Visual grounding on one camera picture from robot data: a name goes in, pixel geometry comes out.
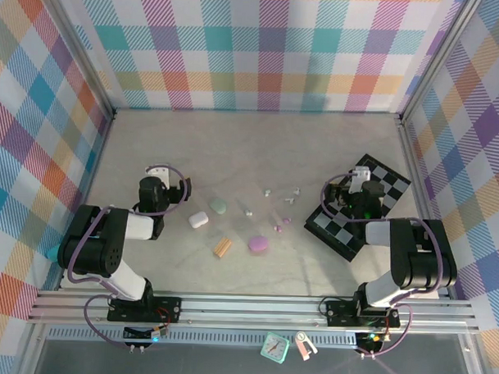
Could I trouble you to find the white earbud charging case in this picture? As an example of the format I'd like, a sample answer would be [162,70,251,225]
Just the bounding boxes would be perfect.
[188,209,211,230]

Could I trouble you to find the green earbud charging case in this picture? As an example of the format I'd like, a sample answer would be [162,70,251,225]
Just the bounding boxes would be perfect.
[208,196,229,215]

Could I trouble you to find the purple earbud charging case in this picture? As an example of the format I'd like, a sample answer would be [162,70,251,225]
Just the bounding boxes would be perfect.
[247,235,269,253]

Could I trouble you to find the black grey chessboard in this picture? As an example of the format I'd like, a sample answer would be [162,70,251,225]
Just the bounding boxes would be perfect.
[302,150,414,266]

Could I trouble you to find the small wooden block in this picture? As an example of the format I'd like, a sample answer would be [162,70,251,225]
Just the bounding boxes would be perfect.
[212,236,234,259]

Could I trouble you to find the white pink clip tool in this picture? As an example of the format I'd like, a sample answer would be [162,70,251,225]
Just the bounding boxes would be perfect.
[293,330,320,362]

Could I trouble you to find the teal square alarm clock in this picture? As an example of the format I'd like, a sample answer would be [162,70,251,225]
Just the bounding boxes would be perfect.
[259,331,290,365]

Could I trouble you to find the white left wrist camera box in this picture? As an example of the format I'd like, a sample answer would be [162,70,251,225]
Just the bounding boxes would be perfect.
[146,164,172,186]

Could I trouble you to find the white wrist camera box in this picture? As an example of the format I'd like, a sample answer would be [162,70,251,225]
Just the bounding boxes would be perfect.
[351,165,373,188]
[146,164,172,186]

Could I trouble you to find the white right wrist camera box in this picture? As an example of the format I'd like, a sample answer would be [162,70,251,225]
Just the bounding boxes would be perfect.
[351,165,373,188]

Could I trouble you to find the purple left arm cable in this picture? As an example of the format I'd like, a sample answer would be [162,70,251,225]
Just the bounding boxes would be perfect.
[65,159,193,352]

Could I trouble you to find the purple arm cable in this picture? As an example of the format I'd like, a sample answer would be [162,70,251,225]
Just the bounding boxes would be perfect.
[315,167,447,361]
[65,159,193,352]

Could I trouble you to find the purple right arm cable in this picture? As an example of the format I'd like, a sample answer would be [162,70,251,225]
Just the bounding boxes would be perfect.
[315,167,447,361]

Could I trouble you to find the aluminium table edge rail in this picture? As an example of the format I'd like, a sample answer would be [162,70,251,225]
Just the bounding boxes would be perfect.
[57,108,118,294]
[391,113,460,302]

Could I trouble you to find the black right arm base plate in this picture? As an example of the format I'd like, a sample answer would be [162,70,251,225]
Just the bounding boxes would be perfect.
[324,298,402,330]

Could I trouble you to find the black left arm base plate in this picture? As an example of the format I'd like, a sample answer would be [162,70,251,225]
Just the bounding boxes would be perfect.
[107,293,183,324]

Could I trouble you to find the aluminium mounting rail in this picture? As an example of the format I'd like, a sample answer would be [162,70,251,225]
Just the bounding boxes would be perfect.
[27,285,483,340]

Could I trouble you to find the perforated grey cable duct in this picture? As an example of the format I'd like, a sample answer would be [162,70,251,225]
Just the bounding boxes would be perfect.
[47,326,360,350]

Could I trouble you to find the aluminium frame post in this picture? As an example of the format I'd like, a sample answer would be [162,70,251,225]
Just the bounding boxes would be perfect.
[397,0,486,126]
[40,0,120,120]

